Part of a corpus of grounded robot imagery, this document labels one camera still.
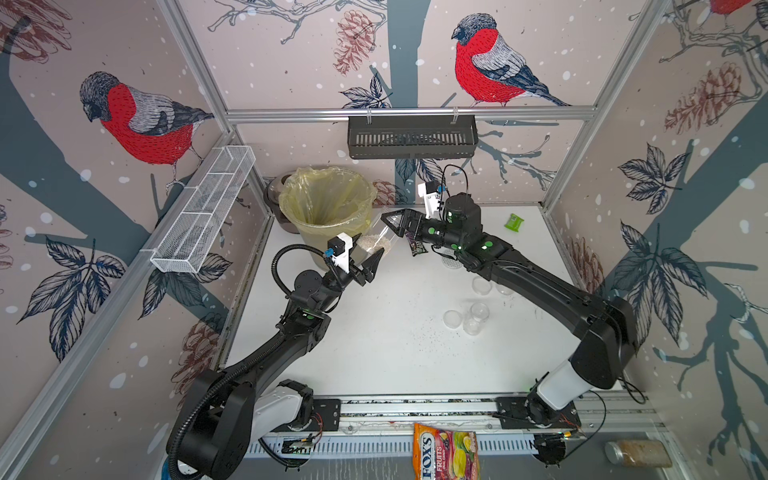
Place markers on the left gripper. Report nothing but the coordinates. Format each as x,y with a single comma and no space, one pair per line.
366,273

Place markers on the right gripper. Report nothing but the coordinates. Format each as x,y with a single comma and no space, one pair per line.
408,222

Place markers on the wide jar patterned lid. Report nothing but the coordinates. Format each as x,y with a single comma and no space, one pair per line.
380,237

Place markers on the clear jar lid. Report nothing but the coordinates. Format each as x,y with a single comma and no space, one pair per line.
481,286
453,319

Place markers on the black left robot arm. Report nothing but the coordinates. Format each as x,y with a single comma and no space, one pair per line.
223,411

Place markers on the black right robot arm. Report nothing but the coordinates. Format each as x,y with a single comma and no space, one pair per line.
606,329

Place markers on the purple candy packet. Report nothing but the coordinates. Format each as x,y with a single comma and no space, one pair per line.
416,247

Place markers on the bin with yellow bag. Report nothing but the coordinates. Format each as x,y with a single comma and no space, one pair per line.
323,203

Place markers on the black hanging basket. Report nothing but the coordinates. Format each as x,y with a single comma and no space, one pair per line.
412,137

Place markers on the green snack packet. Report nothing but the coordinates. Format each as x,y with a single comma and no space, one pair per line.
514,223

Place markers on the grey metal bowl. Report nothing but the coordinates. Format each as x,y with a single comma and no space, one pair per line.
271,197

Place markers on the Fox's candy bag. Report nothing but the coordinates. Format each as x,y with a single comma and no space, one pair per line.
444,454

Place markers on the grain-filled jar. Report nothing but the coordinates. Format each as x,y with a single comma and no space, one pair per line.
638,453

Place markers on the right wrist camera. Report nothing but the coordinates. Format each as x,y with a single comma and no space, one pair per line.
431,194

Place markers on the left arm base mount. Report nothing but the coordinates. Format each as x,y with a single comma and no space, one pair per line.
292,407

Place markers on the white wire shelf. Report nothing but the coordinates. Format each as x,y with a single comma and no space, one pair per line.
194,231

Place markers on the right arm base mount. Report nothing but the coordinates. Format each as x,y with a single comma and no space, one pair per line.
519,412

